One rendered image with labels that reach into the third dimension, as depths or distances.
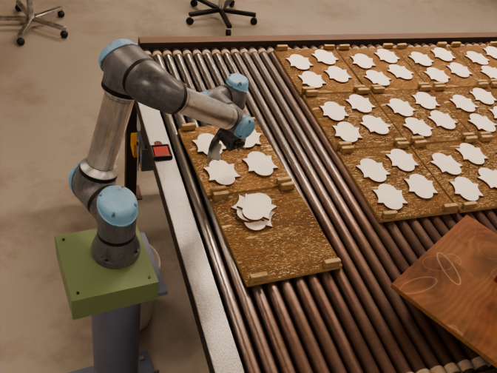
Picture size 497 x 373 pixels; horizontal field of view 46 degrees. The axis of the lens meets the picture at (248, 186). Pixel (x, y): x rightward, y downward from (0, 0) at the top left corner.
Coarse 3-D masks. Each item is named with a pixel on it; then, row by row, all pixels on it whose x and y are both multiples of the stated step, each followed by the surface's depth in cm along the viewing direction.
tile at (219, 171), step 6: (210, 162) 229; (216, 162) 230; (222, 162) 230; (204, 168) 226; (210, 168) 226; (216, 168) 227; (222, 168) 227; (228, 168) 228; (210, 174) 224; (216, 174) 224; (222, 174) 225; (228, 174) 225; (234, 174) 226; (210, 180) 221; (216, 180) 222; (222, 180) 222; (228, 180) 223; (234, 180) 224
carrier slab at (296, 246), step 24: (264, 192) 222; (288, 192) 224; (216, 216) 210; (288, 216) 215; (312, 216) 216; (240, 240) 202; (264, 240) 204; (288, 240) 206; (312, 240) 207; (240, 264) 194; (264, 264) 196; (288, 264) 197; (312, 264) 199
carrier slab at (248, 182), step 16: (208, 128) 247; (256, 128) 252; (192, 144) 237; (192, 160) 230; (224, 160) 233; (240, 160) 234; (272, 160) 237; (208, 176) 224; (240, 176) 227; (256, 176) 228; (272, 176) 230; (208, 192) 218; (240, 192) 222
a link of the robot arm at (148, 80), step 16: (144, 64) 153; (128, 80) 154; (144, 80) 152; (160, 80) 153; (176, 80) 158; (144, 96) 154; (160, 96) 154; (176, 96) 156; (192, 96) 163; (208, 96) 173; (176, 112) 161; (192, 112) 166; (208, 112) 170; (224, 112) 176; (240, 112) 184; (224, 128) 183; (240, 128) 183
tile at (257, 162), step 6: (252, 156) 236; (258, 156) 236; (264, 156) 237; (270, 156) 237; (246, 162) 232; (252, 162) 233; (258, 162) 233; (264, 162) 234; (270, 162) 234; (252, 168) 230; (258, 168) 231; (264, 168) 231; (270, 168) 232; (276, 168) 233; (258, 174) 228; (264, 174) 228; (270, 174) 229
